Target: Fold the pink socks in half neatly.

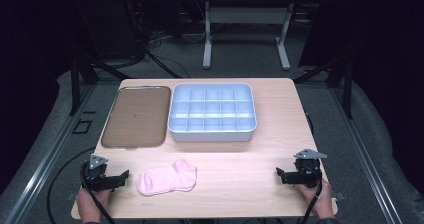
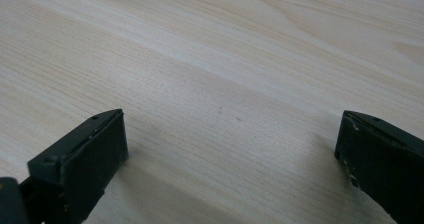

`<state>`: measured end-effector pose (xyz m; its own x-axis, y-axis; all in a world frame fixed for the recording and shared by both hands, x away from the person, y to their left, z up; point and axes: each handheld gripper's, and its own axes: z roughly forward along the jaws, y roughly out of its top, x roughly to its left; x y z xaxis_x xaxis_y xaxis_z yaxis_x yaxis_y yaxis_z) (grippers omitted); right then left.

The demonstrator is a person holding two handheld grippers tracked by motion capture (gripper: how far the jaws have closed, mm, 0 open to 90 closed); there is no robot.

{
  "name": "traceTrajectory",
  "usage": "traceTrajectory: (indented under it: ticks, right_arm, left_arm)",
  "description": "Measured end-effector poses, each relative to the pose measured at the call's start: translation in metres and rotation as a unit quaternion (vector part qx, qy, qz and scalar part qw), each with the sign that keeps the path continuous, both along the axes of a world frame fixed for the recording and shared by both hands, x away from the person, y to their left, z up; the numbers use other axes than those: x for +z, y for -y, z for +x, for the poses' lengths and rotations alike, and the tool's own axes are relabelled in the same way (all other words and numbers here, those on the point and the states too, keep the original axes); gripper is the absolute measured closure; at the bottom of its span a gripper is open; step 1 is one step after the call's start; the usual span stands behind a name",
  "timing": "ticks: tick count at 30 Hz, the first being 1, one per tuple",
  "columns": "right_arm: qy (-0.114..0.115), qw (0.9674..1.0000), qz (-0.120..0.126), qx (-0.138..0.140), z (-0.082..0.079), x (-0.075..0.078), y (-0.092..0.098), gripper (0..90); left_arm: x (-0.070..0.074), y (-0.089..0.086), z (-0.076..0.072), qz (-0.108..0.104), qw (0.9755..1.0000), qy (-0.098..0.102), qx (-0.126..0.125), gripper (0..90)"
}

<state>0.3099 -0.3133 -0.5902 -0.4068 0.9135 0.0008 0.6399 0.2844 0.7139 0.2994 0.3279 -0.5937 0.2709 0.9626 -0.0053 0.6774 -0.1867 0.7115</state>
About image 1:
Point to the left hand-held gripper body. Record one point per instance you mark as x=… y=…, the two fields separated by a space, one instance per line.
x=96 y=179

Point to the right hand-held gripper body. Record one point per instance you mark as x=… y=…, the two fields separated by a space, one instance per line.
x=305 y=174

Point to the pink sock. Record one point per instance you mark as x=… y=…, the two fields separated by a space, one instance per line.
x=166 y=179

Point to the person's left hand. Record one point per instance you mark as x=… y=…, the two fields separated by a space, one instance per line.
x=88 y=204

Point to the person's right hand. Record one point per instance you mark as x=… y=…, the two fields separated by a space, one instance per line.
x=320 y=200

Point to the brown translucent box lid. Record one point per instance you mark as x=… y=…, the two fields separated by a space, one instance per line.
x=136 y=117

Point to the white divided storage box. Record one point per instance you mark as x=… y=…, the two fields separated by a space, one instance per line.
x=212 y=112

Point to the white-legged desk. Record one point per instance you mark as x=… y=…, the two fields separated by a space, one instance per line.
x=246 y=14

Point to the grey metal table bracket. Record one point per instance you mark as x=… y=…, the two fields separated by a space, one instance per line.
x=340 y=195
x=70 y=196

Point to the aluminium floor rail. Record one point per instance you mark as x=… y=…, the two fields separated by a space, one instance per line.
x=50 y=157
x=366 y=164

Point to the black metal frame strut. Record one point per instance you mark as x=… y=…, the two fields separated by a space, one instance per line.
x=340 y=77
x=83 y=74

